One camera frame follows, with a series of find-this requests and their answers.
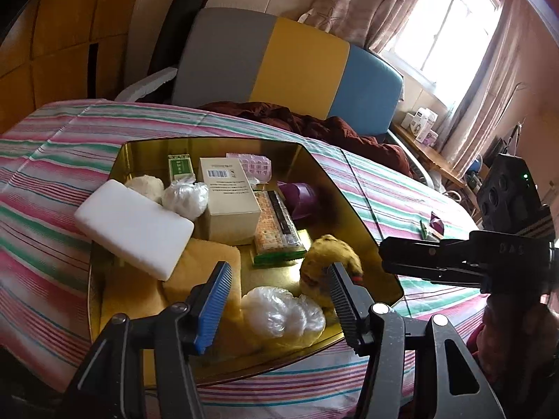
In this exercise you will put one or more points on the wooden side shelf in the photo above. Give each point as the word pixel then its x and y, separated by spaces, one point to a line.
pixel 432 157

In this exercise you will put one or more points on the beige carton box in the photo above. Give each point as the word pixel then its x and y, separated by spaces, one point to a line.
pixel 231 209

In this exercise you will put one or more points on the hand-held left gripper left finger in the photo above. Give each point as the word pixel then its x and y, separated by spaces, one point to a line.
pixel 212 310

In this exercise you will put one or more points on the small purple snack packet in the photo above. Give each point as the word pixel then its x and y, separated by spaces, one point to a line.
pixel 438 221

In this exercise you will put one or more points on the yellow sponge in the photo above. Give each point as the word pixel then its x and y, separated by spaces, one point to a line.
pixel 209 266

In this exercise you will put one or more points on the blue cup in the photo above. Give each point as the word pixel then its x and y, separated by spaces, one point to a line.
pixel 479 166

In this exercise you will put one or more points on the cream paper ball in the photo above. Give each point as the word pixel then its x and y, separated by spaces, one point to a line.
pixel 144 188

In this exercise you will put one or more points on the pink patterned curtain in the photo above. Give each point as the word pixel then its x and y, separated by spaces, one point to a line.
pixel 371 0
pixel 484 96

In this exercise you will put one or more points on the white foam block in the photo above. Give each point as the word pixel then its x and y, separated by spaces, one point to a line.
pixel 131 227

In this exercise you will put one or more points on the window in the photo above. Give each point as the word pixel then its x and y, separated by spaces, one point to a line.
pixel 436 30

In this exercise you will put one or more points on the yellow plush toy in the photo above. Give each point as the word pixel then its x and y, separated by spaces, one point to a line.
pixel 323 262

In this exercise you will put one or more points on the white plastic bag ball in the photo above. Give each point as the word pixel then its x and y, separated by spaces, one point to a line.
pixel 275 316
pixel 185 200

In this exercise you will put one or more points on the red cloth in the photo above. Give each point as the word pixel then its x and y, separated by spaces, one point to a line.
pixel 478 340

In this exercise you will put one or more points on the wooden wardrobe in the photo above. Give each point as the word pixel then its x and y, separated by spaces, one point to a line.
pixel 56 30

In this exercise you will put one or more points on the large purple snack packet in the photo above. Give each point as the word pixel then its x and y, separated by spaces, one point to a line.
pixel 299 200

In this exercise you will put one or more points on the small purple box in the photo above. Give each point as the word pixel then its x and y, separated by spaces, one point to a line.
pixel 428 137

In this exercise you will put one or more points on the green and white carton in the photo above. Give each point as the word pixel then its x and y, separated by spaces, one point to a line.
pixel 180 166

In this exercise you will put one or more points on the white chair armrest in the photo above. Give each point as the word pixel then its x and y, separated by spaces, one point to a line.
pixel 415 161
pixel 148 83

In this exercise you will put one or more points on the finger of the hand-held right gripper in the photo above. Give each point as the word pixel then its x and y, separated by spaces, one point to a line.
pixel 428 248
pixel 436 270

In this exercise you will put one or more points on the gold metal tin tray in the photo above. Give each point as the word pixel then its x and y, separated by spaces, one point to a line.
pixel 349 231

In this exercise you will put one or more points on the black foam roll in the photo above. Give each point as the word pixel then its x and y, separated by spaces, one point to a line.
pixel 174 30

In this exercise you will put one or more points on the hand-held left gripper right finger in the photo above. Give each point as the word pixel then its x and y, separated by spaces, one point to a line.
pixel 349 310

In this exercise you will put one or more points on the person's right hand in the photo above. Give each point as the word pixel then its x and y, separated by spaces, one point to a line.
pixel 511 336

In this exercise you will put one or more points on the cracker packet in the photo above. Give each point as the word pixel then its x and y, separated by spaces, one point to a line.
pixel 426 229
pixel 277 231

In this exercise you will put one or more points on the striped tablecloth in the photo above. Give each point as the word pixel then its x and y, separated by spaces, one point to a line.
pixel 43 161

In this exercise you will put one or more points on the maroon cloth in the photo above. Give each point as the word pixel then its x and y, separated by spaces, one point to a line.
pixel 305 124

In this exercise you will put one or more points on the pink blister pack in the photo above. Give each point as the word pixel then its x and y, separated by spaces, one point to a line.
pixel 257 166

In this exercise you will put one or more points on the white carton box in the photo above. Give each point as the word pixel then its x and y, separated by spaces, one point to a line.
pixel 419 120

